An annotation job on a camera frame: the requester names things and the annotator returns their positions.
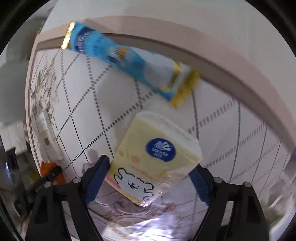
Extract orange panda snack bag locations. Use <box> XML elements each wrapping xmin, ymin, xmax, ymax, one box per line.
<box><xmin>40</xmin><ymin>162</ymin><xmax>66</xmax><ymax>185</ymax></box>

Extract purple knotted cloth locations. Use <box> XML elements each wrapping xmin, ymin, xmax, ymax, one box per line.
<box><xmin>82</xmin><ymin>162</ymin><xmax>172</xmax><ymax>216</ymax></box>

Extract yellow bear tissue pack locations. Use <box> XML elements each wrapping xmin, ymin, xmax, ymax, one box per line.
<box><xmin>106</xmin><ymin>110</ymin><xmax>203</xmax><ymax>207</ymax></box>

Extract blue long snack tube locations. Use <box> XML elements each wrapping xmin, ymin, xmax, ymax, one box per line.
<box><xmin>61</xmin><ymin>21</ymin><xmax>201</xmax><ymax>108</ymax></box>

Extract small white box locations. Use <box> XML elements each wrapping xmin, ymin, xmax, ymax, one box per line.
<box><xmin>36</xmin><ymin>110</ymin><xmax>63</xmax><ymax>162</ymax></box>

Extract patterned white tablecloth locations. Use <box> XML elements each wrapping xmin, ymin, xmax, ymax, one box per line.
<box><xmin>25</xmin><ymin>16</ymin><xmax>295</xmax><ymax>195</ymax></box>

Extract near grey chair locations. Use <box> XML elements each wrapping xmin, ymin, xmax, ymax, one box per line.
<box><xmin>1</xmin><ymin>17</ymin><xmax>46</xmax><ymax>123</ymax></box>

